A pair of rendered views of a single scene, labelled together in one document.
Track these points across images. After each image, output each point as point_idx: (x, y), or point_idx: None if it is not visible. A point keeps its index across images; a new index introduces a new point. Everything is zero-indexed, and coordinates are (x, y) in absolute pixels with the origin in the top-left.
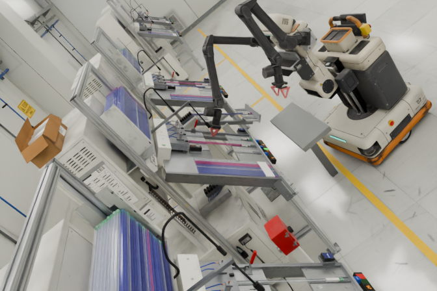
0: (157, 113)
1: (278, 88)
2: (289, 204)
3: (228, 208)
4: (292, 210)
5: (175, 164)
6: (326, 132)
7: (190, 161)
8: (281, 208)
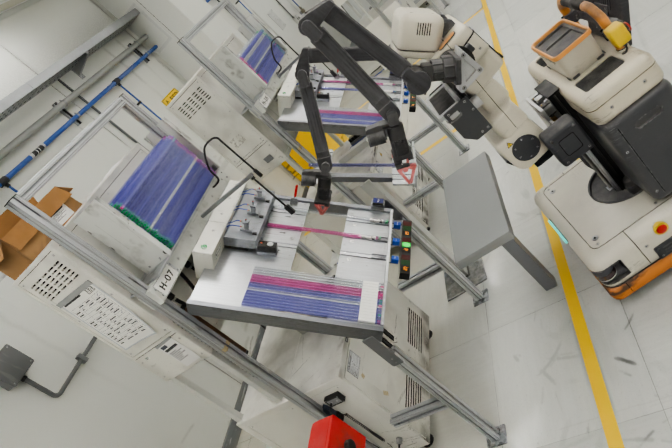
0: (288, 143)
1: (407, 159)
2: (469, 317)
3: (328, 336)
4: (468, 330)
5: (216, 281)
6: (502, 241)
7: (246, 274)
8: (456, 319)
